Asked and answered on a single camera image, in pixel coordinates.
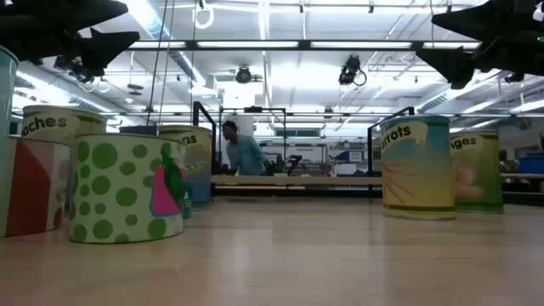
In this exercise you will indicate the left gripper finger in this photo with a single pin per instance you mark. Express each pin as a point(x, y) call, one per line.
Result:
point(85, 13)
point(106, 47)

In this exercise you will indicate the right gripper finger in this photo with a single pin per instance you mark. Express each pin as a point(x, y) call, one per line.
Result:
point(484, 21)
point(455, 64)

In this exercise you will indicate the tall mixed vegetables can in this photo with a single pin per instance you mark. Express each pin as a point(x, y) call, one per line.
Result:
point(6, 93)

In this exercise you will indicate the peaches label can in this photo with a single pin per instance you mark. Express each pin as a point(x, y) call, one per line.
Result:
point(51, 123)

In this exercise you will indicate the oranges label can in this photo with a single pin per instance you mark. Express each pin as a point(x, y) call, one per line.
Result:
point(480, 170)

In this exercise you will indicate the carrots label can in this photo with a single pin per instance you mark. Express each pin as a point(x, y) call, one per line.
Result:
point(416, 170)

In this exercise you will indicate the pears label can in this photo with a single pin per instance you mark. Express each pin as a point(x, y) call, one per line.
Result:
point(197, 157)

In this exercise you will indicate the green polka dot can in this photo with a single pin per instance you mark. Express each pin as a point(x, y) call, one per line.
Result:
point(115, 191)

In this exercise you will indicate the red tomato label can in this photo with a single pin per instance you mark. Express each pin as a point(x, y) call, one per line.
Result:
point(30, 187)

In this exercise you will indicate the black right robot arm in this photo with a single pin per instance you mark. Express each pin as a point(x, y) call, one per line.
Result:
point(539, 51)

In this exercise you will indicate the black ceiling light cluster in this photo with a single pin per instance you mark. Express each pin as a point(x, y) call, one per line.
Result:
point(78, 73)

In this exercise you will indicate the black ceiling disc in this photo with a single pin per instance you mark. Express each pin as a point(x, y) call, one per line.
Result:
point(135, 86)

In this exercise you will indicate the black monitor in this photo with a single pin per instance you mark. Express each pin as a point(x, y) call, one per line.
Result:
point(138, 130)

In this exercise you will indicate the blue bin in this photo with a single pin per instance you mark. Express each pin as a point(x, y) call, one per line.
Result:
point(531, 165)

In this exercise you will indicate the background wooden table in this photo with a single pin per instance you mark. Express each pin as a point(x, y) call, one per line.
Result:
point(523, 175)

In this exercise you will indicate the black overhead light beam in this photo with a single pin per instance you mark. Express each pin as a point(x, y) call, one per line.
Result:
point(304, 44)

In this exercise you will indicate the white cylindrical tank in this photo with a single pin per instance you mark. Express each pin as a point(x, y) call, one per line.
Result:
point(247, 125)

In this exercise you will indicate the person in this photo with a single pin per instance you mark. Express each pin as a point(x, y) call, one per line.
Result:
point(246, 155)

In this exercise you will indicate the small black background robot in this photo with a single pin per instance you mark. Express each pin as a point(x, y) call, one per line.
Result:
point(293, 161)

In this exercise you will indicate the black ceiling camera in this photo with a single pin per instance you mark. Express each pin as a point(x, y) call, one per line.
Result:
point(349, 68)

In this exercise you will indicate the wooden shelf with black frame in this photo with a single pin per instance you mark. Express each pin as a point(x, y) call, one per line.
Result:
point(297, 180)

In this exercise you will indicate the black aluminium rig frame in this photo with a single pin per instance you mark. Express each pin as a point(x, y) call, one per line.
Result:
point(297, 192)

